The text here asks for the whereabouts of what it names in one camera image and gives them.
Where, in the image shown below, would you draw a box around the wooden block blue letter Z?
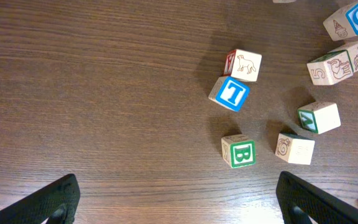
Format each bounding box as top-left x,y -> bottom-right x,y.
272,0 -> 296,4

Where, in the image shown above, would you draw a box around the wooden block blue letter D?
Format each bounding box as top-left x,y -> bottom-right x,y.
323,1 -> 358,41

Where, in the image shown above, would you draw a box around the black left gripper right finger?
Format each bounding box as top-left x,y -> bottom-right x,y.
276,171 -> 358,224

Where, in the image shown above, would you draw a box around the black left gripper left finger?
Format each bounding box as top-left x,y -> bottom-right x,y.
0,174 -> 80,224

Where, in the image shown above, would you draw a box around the wooden block green letter B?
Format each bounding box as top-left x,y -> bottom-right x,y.
221,134 -> 256,169

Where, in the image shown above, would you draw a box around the wooden block blue letter T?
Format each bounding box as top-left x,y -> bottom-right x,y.
208,77 -> 250,112

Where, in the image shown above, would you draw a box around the wooden block number 8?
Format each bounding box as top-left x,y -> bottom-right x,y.
275,133 -> 315,165

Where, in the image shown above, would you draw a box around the wooden block with dog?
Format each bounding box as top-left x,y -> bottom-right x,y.
223,49 -> 262,82

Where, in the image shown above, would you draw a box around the wooden block number 5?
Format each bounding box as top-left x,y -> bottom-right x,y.
306,50 -> 354,85

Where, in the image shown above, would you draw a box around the wooden block green letter N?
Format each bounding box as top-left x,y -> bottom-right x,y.
297,101 -> 341,134

